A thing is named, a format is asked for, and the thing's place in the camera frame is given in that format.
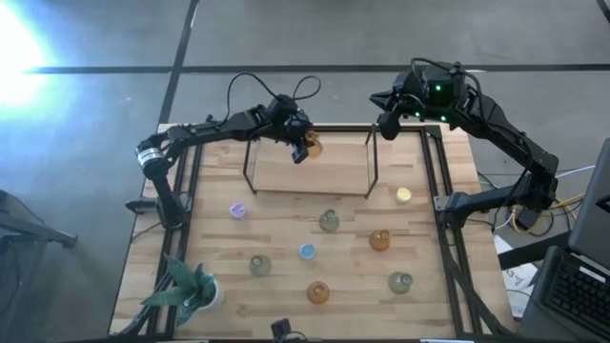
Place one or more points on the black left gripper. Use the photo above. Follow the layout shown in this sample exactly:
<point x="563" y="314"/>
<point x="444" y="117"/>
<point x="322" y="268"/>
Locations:
<point x="288" y="119"/>

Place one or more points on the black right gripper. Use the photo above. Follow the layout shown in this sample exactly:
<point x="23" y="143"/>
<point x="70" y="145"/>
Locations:
<point x="411" y="95"/>

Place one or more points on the amber glass candlestick holder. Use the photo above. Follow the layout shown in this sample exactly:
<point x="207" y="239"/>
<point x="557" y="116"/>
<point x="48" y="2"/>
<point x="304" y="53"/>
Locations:
<point x="380" y="240"/>
<point x="314" y="147"/>
<point x="318" y="292"/>

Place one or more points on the yellow frosted votive cup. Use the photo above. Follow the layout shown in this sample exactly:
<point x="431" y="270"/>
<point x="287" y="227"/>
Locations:
<point x="403" y="195"/>

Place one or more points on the clear glass candlestick holder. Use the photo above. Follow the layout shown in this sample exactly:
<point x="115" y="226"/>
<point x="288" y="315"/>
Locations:
<point x="400" y="283"/>
<point x="329" y="221"/>
<point x="260" y="266"/>

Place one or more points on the purple frosted votive cup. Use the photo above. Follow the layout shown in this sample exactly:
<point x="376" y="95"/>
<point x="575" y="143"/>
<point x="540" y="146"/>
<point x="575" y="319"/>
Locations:
<point x="237" y="210"/>

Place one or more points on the blue frosted votive cup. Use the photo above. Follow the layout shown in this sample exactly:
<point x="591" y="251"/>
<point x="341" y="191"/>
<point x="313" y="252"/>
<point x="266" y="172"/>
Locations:
<point x="307" y="251"/>

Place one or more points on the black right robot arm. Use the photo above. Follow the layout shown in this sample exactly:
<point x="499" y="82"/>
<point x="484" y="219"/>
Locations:
<point x="500" y="128"/>

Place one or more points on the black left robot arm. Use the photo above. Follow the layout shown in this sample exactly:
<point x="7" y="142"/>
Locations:
<point x="209" y="131"/>

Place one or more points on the black power adapter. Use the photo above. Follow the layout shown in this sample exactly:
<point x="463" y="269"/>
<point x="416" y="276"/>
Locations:
<point x="526" y="218"/>

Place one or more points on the green plant in white pot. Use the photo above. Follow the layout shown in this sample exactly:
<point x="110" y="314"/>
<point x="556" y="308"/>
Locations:
<point x="188" y="290"/>

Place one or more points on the black flat bar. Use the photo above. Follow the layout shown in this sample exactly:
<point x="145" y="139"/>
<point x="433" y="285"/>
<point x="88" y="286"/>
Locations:
<point x="529" y="256"/>

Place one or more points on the white paper sheet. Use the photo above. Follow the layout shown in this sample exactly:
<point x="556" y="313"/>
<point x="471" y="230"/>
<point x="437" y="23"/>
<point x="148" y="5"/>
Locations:
<point x="522" y="281"/>

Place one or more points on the dark grey laptop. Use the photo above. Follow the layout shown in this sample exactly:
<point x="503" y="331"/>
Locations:
<point x="572" y="290"/>

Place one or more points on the black floor stand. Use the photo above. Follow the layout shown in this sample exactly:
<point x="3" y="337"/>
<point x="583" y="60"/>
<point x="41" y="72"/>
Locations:
<point x="43" y="233"/>

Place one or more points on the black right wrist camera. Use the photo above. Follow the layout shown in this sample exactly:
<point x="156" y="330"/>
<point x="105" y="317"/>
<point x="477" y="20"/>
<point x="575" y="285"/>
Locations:
<point x="383" y="101"/>

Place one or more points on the wooden shelf with black frame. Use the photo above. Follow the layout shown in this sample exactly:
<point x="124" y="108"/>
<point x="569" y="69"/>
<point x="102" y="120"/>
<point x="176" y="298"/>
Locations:
<point x="310" y="176"/>

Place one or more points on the black metal rig frame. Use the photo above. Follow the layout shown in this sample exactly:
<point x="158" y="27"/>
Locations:
<point x="343" y="127"/>

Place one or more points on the black frame clamp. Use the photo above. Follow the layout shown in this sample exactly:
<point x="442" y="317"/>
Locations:
<point x="209" y="117"/>

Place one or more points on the black camera device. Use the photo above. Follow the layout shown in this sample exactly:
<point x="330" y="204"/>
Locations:
<point x="281" y="328"/>

